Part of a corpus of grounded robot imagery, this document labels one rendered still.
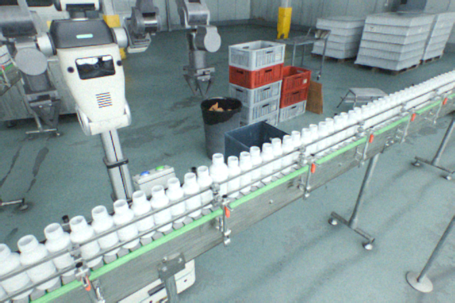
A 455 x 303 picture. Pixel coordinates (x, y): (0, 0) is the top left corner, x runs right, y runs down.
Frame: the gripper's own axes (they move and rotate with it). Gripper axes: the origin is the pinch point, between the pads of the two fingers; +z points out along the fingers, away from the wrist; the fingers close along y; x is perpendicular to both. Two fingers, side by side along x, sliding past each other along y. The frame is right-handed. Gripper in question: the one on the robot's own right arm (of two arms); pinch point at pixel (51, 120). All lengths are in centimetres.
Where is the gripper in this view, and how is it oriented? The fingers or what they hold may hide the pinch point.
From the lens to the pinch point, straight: 88.8
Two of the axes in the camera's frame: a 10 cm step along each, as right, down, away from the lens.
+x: 8.1, -3.0, 5.0
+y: 5.9, 4.2, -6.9
